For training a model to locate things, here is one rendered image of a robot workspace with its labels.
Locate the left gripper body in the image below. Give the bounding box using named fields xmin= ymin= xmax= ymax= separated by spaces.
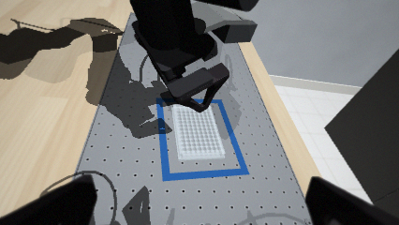
xmin=129 ymin=0 xmax=252 ymax=100

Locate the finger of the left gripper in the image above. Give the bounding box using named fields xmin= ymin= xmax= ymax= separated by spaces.
xmin=134 ymin=34 xmax=147 ymax=51
xmin=174 ymin=63 xmax=229 ymax=113

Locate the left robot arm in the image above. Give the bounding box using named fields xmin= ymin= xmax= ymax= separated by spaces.
xmin=195 ymin=0 xmax=259 ymax=44

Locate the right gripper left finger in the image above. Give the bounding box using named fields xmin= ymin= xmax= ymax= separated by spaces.
xmin=0 ymin=174 xmax=97 ymax=225

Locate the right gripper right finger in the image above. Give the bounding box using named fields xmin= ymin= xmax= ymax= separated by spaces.
xmin=305 ymin=176 xmax=399 ymax=225

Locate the blue taped rectangular outline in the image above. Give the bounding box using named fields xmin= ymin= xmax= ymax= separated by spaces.
xmin=156 ymin=97 xmax=249 ymax=181

